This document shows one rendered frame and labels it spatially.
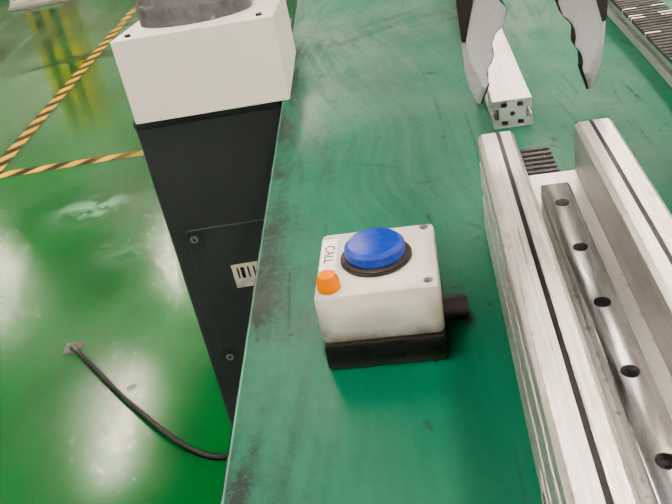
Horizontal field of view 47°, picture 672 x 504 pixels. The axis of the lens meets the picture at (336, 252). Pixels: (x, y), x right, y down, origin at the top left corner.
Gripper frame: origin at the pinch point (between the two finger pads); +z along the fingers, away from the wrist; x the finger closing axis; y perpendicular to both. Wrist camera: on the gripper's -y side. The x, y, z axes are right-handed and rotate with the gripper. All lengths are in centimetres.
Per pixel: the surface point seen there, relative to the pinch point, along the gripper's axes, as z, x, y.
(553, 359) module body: 1.6, 4.1, -31.4
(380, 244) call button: 2.7, 12.6, -17.2
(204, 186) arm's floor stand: 20, 40, 34
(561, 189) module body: 4.3, -0.2, -9.7
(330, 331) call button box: 6.7, 16.4, -20.5
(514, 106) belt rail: 7.7, -0.1, 15.5
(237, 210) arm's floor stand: 25, 36, 34
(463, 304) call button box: 8.2, 7.7, -17.1
